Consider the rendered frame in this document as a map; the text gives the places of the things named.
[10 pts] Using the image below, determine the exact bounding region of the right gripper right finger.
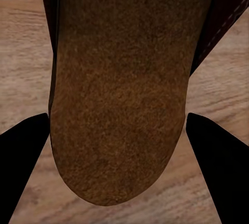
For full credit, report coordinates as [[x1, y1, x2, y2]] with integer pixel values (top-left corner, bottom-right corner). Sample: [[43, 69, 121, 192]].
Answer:
[[186, 113, 249, 224]]

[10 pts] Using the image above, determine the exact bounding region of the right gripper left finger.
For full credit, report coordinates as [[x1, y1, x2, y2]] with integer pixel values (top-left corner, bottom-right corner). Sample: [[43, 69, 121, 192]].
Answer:
[[0, 113, 50, 224]]

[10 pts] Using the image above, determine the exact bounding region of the sandal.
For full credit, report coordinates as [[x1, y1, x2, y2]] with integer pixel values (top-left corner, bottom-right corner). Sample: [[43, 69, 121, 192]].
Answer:
[[43, 0, 249, 206]]

